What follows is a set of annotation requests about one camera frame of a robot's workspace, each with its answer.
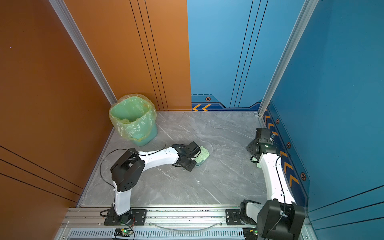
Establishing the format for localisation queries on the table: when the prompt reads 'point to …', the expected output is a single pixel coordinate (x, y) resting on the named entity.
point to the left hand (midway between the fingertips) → (191, 164)
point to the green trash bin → (147, 140)
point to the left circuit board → (121, 232)
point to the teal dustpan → (199, 164)
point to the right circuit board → (250, 233)
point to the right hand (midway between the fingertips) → (251, 148)
